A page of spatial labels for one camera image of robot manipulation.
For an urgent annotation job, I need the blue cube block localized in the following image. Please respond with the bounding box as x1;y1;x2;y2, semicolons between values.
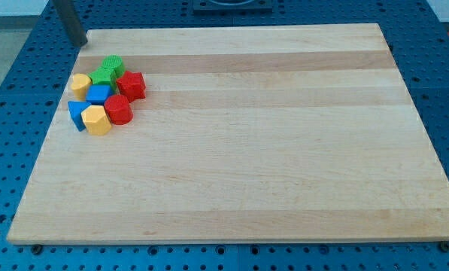
86;85;114;105

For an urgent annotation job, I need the red star block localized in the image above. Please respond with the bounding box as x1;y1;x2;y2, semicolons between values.
116;71;146;103

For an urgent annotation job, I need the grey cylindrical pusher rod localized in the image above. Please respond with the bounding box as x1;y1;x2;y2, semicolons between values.
52;0;88;47

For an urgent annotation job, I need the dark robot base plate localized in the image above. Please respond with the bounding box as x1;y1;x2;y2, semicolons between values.
191;0;274;14

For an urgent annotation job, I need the green star block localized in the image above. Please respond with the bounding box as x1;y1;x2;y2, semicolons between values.
89;67;117;93

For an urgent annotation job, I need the green cylinder block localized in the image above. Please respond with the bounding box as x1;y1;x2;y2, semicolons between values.
102;55;126;78

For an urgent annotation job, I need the yellow hexagon block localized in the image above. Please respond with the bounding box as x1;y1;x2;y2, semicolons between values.
80;105;112;136

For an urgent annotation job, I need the yellow heart block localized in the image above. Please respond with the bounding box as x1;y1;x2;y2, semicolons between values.
70;74;92;101

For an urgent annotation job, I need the light wooden board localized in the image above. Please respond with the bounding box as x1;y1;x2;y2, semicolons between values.
7;23;449;245

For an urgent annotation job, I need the red cylinder block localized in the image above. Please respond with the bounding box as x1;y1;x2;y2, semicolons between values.
104;94;133;125

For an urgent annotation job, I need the blue triangle block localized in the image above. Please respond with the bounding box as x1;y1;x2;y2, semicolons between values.
68;101;91;132

